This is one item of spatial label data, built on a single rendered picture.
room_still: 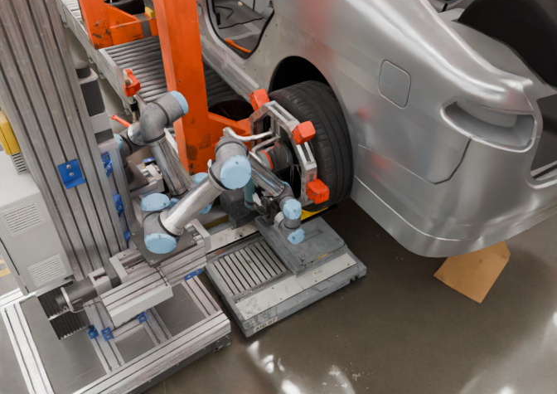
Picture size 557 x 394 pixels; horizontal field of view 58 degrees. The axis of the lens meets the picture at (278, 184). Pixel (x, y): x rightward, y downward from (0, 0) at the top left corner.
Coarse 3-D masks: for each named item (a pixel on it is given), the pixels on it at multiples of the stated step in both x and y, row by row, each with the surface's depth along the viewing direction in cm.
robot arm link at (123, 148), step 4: (116, 136) 239; (120, 136) 241; (120, 140) 237; (124, 140) 240; (120, 144) 236; (124, 144) 239; (128, 144) 241; (120, 148) 237; (124, 148) 239; (128, 148) 241; (120, 152) 237; (124, 152) 239; (128, 152) 242; (132, 152) 244; (124, 156) 241; (128, 156) 245; (124, 160) 242; (124, 164) 243
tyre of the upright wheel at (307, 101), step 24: (288, 96) 242; (312, 96) 241; (336, 96) 244; (264, 120) 274; (312, 120) 233; (336, 120) 237; (312, 144) 237; (336, 144) 235; (336, 168) 238; (336, 192) 246
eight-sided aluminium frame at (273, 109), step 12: (264, 108) 248; (276, 108) 248; (252, 120) 266; (276, 120) 242; (288, 120) 240; (252, 132) 273; (288, 132) 234; (252, 144) 279; (300, 156) 233; (312, 156) 236; (312, 168) 235; (312, 180) 240
